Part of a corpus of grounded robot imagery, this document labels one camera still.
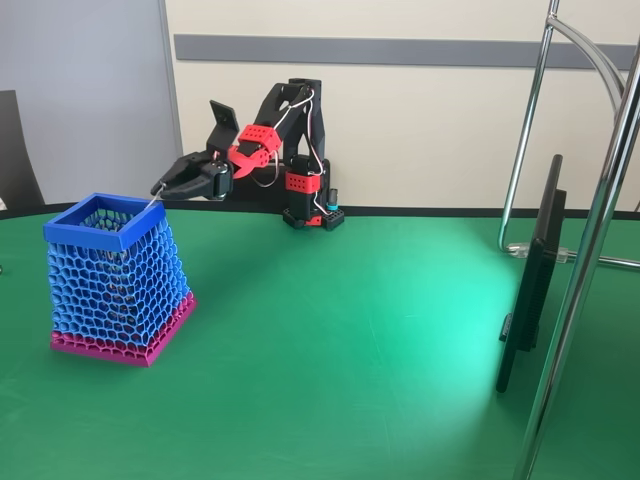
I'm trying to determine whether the blue magenta honeycomb basket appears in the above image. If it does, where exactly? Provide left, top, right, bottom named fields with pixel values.
left=43, top=192, right=199, bottom=369

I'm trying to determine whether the green table cloth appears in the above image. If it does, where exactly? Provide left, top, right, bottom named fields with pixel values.
left=0, top=199, right=640, bottom=480

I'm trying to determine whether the black monitor on stand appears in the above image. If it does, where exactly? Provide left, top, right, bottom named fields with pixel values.
left=494, top=153, right=569, bottom=395

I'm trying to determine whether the chrome tube stand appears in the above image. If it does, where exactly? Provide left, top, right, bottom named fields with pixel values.
left=497, top=0, right=640, bottom=480

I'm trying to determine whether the white red servo cable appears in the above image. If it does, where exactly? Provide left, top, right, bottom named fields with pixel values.
left=303, top=99, right=327, bottom=212
left=251, top=148, right=282, bottom=190
left=272, top=89, right=316, bottom=132

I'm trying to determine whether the black gripper camera mount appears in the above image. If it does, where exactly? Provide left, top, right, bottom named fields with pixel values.
left=206, top=99, right=242, bottom=157

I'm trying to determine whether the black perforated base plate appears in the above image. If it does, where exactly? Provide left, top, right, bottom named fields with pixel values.
left=282, top=205, right=347, bottom=232

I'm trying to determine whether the grey wall rail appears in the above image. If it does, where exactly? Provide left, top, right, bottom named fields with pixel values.
left=173, top=33, right=639, bottom=70

